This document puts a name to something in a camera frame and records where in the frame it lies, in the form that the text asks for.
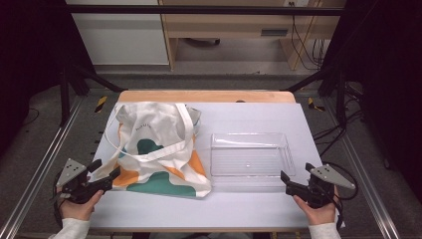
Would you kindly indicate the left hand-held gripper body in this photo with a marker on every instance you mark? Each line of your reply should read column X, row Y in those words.
column 71, row 172

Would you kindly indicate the black diagonal frame brace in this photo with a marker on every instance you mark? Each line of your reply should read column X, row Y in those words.
column 310, row 79
column 99, row 79

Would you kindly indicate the black horizontal frame bar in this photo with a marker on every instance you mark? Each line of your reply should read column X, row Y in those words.
column 205, row 10

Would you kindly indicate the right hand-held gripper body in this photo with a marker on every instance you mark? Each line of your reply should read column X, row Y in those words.
column 326, row 176

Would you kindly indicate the aluminium rail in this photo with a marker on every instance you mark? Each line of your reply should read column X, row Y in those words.
column 368, row 179
column 36, row 172

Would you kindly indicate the light wooden desk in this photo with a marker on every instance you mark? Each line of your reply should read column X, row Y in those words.
column 229, row 26

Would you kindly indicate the white cabinet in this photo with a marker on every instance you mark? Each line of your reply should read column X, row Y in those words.
column 122, row 36

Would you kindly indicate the person's right hand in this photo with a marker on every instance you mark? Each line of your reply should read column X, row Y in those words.
column 320, row 215

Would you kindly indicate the black frame post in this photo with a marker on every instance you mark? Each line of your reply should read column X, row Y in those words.
column 341, row 99
column 65, row 96

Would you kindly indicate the wooden table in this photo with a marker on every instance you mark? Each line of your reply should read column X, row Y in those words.
column 205, row 96

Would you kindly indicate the white tote bag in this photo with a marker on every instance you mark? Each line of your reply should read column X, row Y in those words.
column 156, row 122

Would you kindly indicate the black curtain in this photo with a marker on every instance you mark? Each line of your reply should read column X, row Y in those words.
column 33, row 49
column 388, row 66

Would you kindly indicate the clear plastic container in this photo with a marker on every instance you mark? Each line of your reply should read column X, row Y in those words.
column 252, row 159

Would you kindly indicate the yellow black tape marker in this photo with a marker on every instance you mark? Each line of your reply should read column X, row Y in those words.
column 101, row 103
column 315, row 104

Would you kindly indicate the person's left hand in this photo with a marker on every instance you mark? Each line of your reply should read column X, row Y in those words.
column 78, row 210

